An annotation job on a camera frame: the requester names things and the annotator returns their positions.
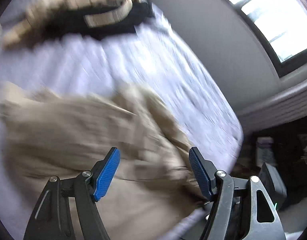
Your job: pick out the lavender embossed bed blanket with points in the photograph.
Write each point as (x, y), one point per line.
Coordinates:
(155, 56)

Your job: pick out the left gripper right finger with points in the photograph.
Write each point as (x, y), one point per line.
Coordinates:
(258, 217)

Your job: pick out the cream striped robe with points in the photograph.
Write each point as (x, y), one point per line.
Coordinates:
(68, 2)

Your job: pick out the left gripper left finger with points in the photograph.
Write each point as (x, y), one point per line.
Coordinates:
(51, 218)

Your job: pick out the black fleece garment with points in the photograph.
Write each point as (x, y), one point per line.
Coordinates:
(98, 22)

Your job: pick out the window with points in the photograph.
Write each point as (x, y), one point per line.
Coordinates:
(281, 27)

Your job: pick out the beige puffer jacket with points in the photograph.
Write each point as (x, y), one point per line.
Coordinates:
(153, 188)

